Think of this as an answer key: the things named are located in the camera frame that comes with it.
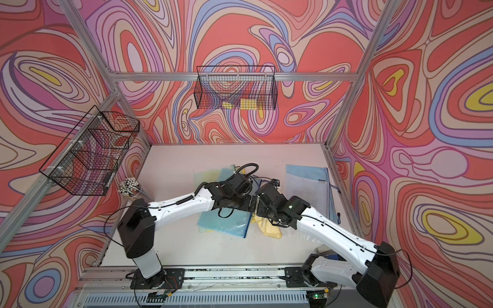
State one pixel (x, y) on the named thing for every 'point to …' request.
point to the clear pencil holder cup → (131, 187)
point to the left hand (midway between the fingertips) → (253, 206)
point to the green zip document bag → (213, 175)
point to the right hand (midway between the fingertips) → (264, 213)
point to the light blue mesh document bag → (318, 173)
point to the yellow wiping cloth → (266, 226)
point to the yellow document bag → (210, 230)
